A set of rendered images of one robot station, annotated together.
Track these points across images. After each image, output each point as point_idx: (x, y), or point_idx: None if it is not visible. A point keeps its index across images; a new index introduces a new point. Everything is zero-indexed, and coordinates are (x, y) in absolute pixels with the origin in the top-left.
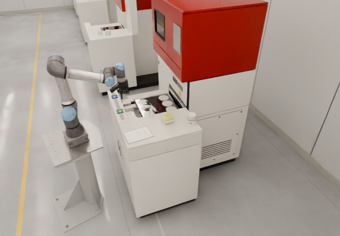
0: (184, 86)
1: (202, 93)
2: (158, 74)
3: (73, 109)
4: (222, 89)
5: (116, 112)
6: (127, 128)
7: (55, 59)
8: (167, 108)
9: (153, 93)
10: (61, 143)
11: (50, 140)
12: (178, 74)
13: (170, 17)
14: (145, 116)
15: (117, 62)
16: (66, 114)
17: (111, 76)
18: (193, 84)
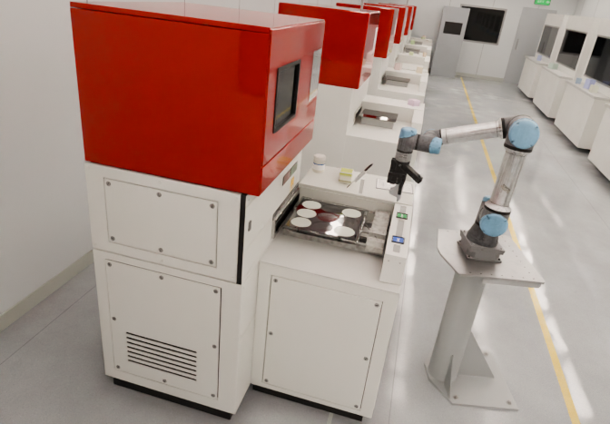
0: (300, 152)
1: None
2: (243, 266)
3: (487, 196)
4: None
5: (408, 217)
6: (403, 195)
7: (522, 115)
8: (317, 207)
9: (294, 261)
10: (504, 256)
11: (525, 268)
12: (309, 133)
13: (309, 49)
14: (368, 195)
15: (410, 130)
16: None
17: (429, 130)
18: None
